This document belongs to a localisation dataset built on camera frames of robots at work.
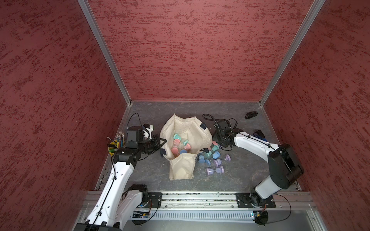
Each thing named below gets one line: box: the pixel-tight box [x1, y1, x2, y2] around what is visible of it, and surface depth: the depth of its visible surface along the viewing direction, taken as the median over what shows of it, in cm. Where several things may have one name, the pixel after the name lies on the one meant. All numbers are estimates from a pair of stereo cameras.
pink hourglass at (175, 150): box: [171, 139, 181, 158], surface depth 94 cm
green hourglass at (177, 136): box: [172, 133, 189, 146], surface depth 97 cm
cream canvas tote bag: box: [159, 113, 213, 180], surface depth 83 cm
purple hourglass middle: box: [212, 154, 232, 167], surface depth 87 cm
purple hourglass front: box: [205, 165, 225, 177], surface depth 84 cm
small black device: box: [244, 111, 259, 120], surface depth 115 cm
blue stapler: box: [253, 129, 268, 142], surface depth 99 cm
